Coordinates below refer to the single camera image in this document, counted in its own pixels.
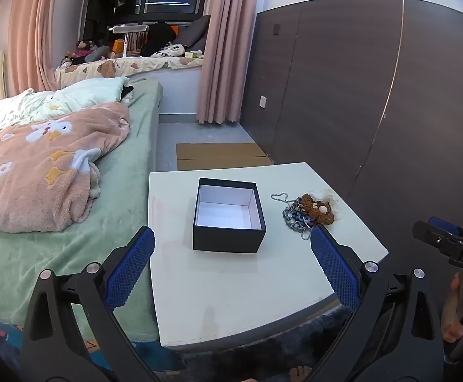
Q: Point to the printed window seat cushion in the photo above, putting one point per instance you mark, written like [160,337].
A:
[136,65]

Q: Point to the person's foot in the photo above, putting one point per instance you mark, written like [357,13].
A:
[300,374]

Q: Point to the flat cardboard sheet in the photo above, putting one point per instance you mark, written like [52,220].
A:
[219,155]

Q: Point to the white folding lamp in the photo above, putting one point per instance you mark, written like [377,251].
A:
[126,30]

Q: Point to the bed with green sheet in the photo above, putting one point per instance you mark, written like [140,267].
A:
[12,270]

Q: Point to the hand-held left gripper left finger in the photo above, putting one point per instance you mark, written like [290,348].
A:
[132,268]

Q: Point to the dark shaggy rug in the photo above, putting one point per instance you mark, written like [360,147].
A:
[247,354]

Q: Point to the plush toys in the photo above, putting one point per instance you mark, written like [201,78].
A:
[86,49]

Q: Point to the pink floral fleece blanket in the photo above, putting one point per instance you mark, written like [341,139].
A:
[40,175]

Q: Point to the pink curtain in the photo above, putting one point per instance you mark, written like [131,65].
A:
[225,47]
[32,28]

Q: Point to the black and white cushion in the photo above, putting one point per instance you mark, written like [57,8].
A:
[170,49]

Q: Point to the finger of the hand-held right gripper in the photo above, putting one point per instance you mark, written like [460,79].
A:
[434,238]
[446,225]

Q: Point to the black bag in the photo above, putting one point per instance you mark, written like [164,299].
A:
[158,38]

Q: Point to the grey pillow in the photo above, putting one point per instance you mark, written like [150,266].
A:
[193,34]

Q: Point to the white wall socket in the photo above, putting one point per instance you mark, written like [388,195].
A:
[262,101]

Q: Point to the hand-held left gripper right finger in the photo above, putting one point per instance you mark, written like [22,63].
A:
[335,270]

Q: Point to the orange box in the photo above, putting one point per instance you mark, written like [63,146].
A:
[118,45]

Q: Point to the black box with white inside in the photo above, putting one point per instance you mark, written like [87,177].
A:
[228,215]

